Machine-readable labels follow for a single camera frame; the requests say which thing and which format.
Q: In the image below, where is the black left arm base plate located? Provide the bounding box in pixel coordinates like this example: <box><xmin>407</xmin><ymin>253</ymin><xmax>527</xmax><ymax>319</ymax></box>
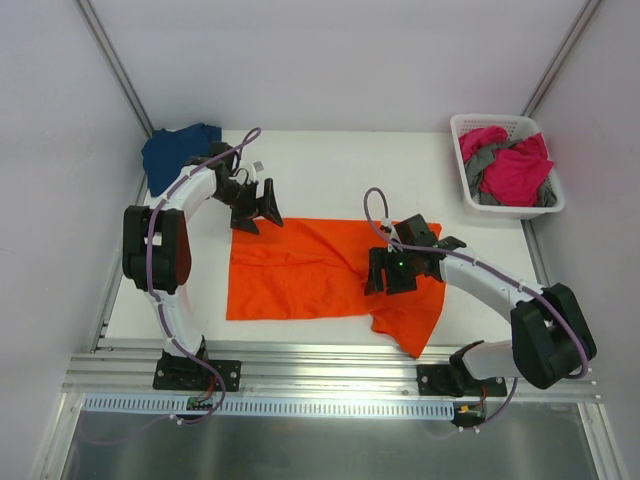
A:
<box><xmin>152</xmin><ymin>357</ymin><xmax>242</xmax><ymax>392</ymax></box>

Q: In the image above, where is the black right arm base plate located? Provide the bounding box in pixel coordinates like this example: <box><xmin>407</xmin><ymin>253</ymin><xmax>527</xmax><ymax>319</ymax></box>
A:
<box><xmin>416</xmin><ymin>364</ymin><xmax>507</xmax><ymax>398</ymax></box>

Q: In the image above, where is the aluminium front mounting rail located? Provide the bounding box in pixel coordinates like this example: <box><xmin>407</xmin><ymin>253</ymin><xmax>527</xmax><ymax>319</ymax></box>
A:
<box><xmin>62</xmin><ymin>339</ymin><xmax>600</xmax><ymax>401</ymax></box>

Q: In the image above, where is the white slotted cable duct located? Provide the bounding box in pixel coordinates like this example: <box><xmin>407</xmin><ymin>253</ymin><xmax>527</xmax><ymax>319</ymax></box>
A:
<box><xmin>83</xmin><ymin>394</ymin><xmax>454</xmax><ymax>421</ymax></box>

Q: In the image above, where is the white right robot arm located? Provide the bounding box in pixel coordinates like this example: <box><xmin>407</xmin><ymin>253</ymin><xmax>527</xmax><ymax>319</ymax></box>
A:
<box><xmin>365</xmin><ymin>215</ymin><xmax>597</xmax><ymax>397</ymax></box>

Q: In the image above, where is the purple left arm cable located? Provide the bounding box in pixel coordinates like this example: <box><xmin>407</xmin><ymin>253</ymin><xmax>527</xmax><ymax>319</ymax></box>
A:
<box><xmin>79</xmin><ymin>126</ymin><xmax>263</xmax><ymax>446</ymax></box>

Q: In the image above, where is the left corner aluminium post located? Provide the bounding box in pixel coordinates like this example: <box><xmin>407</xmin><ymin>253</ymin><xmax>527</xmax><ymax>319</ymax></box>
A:
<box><xmin>73</xmin><ymin>0</ymin><xmax>154</xmax><ymax>138</ymax></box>

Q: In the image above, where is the right corner aluminium post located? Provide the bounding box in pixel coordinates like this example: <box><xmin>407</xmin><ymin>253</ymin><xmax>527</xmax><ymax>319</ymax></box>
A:
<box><xmin>521</xmin><ymin>0</ymin><xmax>605</xmax><ymax>118</ymax></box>

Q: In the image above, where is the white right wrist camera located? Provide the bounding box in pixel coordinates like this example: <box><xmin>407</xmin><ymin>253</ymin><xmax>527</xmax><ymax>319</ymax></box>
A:
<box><xmin>380</xmin><ymin>218</ymin><xmax>396</xmax><ymax>237</ymax></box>

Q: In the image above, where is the grey t shirt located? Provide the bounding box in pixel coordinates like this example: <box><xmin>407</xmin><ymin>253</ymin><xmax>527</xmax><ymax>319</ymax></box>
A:
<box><xmin>462</xmin><ymin>138</ymin><xmax>558</xmax><ymax>208</ymax></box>

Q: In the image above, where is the pink t shirt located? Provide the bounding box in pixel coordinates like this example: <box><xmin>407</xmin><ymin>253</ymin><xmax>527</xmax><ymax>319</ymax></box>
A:
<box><xmin>458</xmin><ymin>125</ymin><xmax>555</xmax><ymax>207</ymax></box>

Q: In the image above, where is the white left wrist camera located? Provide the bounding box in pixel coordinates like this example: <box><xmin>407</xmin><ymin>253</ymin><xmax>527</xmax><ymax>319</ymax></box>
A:
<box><xmin>249</xmin><ymin>161</ymin><xmax>264</xmax><ymax>178</ymax></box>

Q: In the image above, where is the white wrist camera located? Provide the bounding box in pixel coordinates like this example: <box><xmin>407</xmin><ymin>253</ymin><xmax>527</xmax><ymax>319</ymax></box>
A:
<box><xmin>249</xmin><ymin>161</ymin><xmax>264</xmax><ymax>178</ymax></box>
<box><xmin>380</xmin><ymin>218</ymin><xmax>396</xmax><ymax>237</ymax></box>

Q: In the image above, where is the blue folded t shirt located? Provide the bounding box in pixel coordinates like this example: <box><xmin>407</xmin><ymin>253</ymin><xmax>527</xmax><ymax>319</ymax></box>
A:
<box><xmin>141</xmin><ymin>123</ymin><xmax>222</xmax><ymax>197</ymax></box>

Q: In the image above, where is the corner aluminium post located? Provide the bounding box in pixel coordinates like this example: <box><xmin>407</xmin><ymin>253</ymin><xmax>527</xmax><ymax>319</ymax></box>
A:
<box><xmin>73</xmin><ymin>0</ymin><xmax>154</xmax><ymax>138</ymax></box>
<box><xmin>521</xmin><ymin>0</ymin><xmax>605</xmax><ymax>118</ymax></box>

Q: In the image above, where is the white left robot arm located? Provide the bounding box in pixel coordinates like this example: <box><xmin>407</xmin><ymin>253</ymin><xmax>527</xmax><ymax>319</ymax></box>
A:
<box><xmin>122</xmin><ymin>142</ymin><xmax>284</xmax><ymax>392</ymax></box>

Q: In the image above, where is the orange t shirt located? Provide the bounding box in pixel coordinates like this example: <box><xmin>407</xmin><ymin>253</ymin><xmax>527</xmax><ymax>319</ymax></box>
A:
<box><xmin>226</xmin><ymin>218</ymin><xmax>446</xmax><ymax>358</ymax></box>

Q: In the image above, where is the white plastic basket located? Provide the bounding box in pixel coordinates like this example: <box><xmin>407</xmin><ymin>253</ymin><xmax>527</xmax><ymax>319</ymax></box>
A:
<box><xmin>450</xmin><ymin>114</ymin><xmax>565</xmax><ymax>220</ymax></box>

